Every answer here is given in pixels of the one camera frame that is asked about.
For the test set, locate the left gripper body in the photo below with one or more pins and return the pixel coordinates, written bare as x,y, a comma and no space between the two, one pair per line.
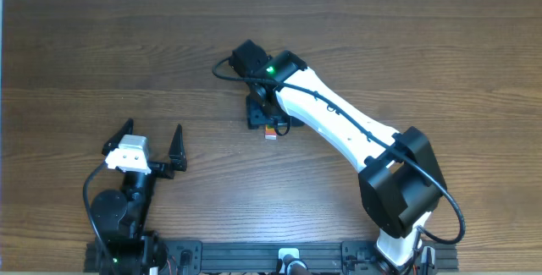
161,170

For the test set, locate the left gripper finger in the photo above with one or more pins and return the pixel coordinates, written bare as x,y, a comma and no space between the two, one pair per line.
178,152
118,135

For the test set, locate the red cube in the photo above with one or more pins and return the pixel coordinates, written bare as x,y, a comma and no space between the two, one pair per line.
270,131

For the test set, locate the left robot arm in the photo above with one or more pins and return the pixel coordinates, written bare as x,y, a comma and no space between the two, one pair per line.
110,211

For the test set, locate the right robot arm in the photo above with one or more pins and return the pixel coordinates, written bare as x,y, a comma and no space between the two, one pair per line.
330,118

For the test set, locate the white cube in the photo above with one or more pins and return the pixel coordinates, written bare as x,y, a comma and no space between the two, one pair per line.
270,137

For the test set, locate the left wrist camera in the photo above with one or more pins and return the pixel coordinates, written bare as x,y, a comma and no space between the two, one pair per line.
129,154

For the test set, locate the mounting rail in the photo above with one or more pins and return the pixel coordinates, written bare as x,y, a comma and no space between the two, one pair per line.
241,256

